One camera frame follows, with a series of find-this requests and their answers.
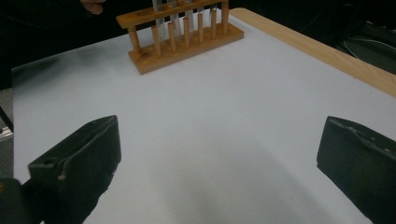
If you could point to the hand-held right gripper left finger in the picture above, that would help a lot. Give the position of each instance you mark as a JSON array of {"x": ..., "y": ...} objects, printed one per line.
[{"x": 84, "y": 161}]

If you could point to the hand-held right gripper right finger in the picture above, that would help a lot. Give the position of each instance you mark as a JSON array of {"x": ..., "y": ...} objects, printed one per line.
[{"x": 364, "y": 168}]

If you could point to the wooden test tube rack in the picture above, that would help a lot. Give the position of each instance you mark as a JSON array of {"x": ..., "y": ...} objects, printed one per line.
[{"x": 186, "y": 46}]

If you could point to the red capped clear test tube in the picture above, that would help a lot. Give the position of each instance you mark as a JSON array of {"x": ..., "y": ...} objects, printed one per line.
[{"x": 160, "y": 26}]

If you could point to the white table mat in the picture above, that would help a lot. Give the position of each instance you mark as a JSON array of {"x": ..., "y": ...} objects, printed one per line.
[{"x": 218, "y": 109}]

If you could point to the aluminium floor rail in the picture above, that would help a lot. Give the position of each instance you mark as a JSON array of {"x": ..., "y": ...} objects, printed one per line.
[{"x": 6, "y": 132}]

